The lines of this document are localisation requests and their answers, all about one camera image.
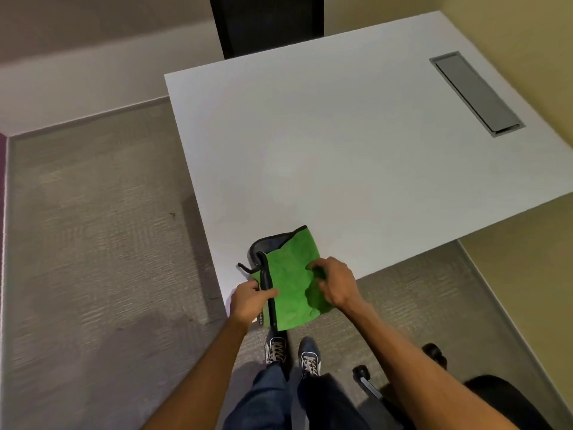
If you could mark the person's right forearm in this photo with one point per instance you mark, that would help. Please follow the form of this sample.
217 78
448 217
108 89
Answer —
414 373

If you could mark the person's left forearm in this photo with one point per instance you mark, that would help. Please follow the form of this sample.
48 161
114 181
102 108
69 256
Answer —
202 379

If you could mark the person's right hand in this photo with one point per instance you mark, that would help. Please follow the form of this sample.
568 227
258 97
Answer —
336 280

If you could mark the green microfiber cloth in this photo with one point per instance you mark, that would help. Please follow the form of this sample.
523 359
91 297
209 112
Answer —
292 278

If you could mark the person's shoe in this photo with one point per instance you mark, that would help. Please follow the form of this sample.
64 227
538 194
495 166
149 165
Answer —
275 350
309 358

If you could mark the black office chair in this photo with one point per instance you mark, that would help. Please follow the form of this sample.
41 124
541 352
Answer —
456 389

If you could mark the person's blue jeans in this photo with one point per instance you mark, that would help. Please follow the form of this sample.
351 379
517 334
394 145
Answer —
295 400

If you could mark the person's right shoe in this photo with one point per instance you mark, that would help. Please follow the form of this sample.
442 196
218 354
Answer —
309 358

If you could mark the person's left shoe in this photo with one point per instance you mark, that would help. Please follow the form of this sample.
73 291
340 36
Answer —
275 350

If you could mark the person's left hand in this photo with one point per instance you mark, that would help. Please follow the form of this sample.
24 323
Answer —
247 302

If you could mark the person's left thumb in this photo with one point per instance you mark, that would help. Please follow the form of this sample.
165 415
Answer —
251 285

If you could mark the person's right fingers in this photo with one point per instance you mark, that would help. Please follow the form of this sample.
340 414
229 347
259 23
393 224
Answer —
318 273

